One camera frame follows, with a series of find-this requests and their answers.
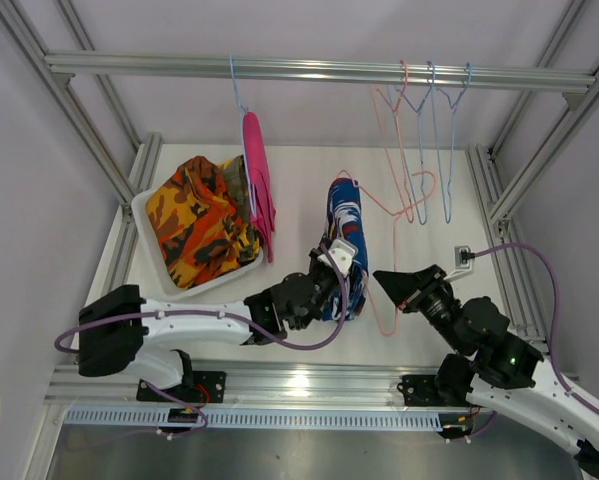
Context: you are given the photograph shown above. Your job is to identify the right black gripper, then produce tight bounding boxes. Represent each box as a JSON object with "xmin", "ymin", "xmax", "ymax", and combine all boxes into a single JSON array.
[{"xmin": 372, "ymin": 264, "xmax": 467, "ymax": 355}]

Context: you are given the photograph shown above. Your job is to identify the pink hanger of orange trousers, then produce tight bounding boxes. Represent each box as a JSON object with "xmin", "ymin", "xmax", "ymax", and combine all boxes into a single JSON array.
[{"xmin": 370, "ymin": 60, "xmax": 416, "ymax": 224}]

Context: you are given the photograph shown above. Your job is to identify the blue white patterned trousers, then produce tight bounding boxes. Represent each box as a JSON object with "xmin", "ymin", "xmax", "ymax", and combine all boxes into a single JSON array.
[{"xmin": 322, "ymin": 178, "xmax": 369, "ymax": 321}]

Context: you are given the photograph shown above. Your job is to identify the light blue wire hanger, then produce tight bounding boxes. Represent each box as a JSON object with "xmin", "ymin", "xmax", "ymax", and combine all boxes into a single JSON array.
[{"xmin": 428, "ymin": 61, "xmax": 473, "ymax": 224}]

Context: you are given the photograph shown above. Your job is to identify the pink trousers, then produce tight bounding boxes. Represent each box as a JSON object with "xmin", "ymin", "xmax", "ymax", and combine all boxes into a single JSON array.
[{"xmin": 241, "ymin": 112, "xmax": 276, "ymax": 263}]

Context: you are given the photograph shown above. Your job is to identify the orange camouflage trousers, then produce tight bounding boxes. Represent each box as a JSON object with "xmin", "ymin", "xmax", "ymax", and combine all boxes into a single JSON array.
[{"xmin": 145, "ymin": 155, "xmax": 261, "ymax": 290}]

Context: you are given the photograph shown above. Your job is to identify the yellow grey camouflage trousers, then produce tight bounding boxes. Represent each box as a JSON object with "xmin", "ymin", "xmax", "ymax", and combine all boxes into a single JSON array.
[{"xmin": 219, "ymin": 155, "xmax": 250, "ymax": 222}]

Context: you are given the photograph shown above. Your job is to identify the blue hanger of camouflage trousers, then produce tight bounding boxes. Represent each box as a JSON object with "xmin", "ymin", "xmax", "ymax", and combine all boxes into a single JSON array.
[{"xmin": 384, "ymin": 60, "xmax": 431, "ymax": 226}]

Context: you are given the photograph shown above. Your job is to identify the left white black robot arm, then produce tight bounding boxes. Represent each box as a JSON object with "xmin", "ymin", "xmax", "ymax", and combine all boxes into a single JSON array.
[{"xmin": 78, "ymin": 239, "xmax": 357, "ymax": 401}]

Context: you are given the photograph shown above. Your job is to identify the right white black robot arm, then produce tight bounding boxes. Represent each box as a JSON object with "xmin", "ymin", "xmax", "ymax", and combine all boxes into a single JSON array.
[{"xmin": 373, "ymin": 265, "xmax": 599, "ymax": 479}]

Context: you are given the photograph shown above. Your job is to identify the white plastic basket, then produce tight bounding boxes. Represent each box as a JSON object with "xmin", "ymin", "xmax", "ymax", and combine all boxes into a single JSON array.
[{"xmin": 131, "ymin": 188, "xmax": 264, "ymax": 300}]

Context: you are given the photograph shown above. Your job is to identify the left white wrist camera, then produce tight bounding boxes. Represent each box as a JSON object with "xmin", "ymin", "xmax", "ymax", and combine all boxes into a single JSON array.
[{"xmin": 317, "ymin": 238, "xmax": 358, "ymax": 277}]

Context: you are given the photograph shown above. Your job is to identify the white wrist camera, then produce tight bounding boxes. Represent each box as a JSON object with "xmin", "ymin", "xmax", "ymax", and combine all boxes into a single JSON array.
[
  {"xmin": 317, "ymin": 238, "xmax": 358, "ymax": 277},
  {"xmin": 445, "ymin": 246, "xmax": 475, "ymax": 282}
]

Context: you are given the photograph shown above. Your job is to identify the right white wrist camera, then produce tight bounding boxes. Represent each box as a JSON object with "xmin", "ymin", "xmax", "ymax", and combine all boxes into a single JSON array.
[{"xmin": 445, "ymin": 246, "xmax": 475, "ymax": 282}]

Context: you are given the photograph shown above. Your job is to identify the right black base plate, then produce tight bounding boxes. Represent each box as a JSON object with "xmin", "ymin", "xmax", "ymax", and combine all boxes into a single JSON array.
[{"xmin": 396, "ymin": 374, "xmax": 469, "ymax": 407}]

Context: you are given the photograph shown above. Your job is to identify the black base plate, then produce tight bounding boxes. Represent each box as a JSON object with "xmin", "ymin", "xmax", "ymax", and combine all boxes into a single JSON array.
[
  {"xmin": 396, "ymin": 374, "xmax": 469, "ymax": 407},
  {"xmin": 136, "ymin": 371, "xmax": 227, "ymax": 404}
]

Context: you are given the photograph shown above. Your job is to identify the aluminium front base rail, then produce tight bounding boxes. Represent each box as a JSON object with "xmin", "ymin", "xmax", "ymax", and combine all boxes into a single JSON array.
[{"xmin": 42, "ymin": 355, "xmax": 591, "ymax": 414}]

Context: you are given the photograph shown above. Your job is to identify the aluminium frame right posts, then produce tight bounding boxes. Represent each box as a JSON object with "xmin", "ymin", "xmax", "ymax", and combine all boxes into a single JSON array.
[{"xmin": 466, "ymin": 0, "xmax": 599, "ymax": 351}]

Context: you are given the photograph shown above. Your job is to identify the aluminium frame posts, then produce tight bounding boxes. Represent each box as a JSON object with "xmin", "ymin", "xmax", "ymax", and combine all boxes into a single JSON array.
[
  {"xmin": 0, "ymin": 1, "xmax": 163, "ymax": 294},
  {"xmin": 466, "ymin": 0, "xmax": 599, "ymax": 351}
]

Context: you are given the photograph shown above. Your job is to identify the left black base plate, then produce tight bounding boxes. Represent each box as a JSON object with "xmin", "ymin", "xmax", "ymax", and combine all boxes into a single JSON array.
[{"xmin": 136, "ymin": 371, "xmax": 227, "ymax": 404}]

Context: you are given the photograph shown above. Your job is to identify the white slotted cable duct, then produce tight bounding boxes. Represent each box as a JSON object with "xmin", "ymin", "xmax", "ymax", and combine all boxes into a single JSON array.
[{"xmin": 64, "ymin": 406, "xmax": 443, "ymax": 432}]

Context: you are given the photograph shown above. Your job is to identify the aluminium frame left posts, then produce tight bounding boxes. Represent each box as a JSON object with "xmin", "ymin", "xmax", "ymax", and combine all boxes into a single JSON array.
[{"xmin": 0, "ymin": 1, "xmax": 163, "ymax": 294}]

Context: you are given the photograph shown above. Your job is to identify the aluminium hanging rail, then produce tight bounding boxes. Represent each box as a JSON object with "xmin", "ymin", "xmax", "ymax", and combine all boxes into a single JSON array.
[{"xmin": 44, "ymin": 51, "xmax": 596, "ymax": 94}]

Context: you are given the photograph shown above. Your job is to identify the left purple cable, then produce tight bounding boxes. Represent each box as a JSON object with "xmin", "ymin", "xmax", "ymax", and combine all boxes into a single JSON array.
[{"xmin": 53, "ymin": 242, "xmax": 350, "ymax": 441}]

